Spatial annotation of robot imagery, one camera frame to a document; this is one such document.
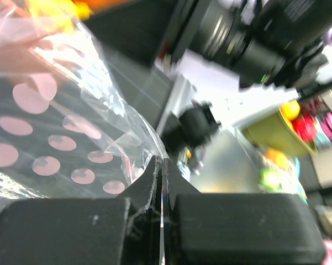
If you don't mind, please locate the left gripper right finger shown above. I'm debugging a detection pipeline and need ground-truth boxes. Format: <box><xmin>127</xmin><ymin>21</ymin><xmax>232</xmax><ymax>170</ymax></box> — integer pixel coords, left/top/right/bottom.
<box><xmin>162</xmin><ymin>159</ymin><xmax>325</xmax><ymax>264</ymax></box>

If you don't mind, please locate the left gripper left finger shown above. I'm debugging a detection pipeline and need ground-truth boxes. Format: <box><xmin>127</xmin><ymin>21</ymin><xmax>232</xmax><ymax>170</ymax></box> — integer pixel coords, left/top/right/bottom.
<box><xmin>0</xmin><ymin>156</ymin><xmax>162</xmax><ymax>264</ymax></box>

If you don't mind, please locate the pink dotted zip bag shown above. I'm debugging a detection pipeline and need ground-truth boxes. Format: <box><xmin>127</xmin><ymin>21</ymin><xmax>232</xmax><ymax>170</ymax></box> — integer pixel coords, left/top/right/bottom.
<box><xmin>0</xmin><ymin>17</ymin><xmax>166</xmax><ymax>199</ymax></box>

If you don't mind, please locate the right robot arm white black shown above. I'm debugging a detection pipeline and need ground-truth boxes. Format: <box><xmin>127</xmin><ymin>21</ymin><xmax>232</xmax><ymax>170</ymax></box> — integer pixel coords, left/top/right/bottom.
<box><xmin>165</xmin><ymin>1</ymin><xmax>332</xmax><ymax>88</ymax></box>

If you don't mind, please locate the olive green bin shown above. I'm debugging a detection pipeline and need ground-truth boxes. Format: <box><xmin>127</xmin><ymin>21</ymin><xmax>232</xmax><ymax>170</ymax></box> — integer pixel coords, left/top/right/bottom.
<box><xmin>241</xmin><ymin>110</ymin><xmax>317</xmax><ymax>157</ymax></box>

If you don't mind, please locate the black grid mat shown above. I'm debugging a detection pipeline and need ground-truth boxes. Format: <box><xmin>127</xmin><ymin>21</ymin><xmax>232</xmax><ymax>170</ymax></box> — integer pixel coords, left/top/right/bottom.
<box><xmin>103</xmin><ymin>46</ymin><xmax>174</xmax><ymax>129</ymax></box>

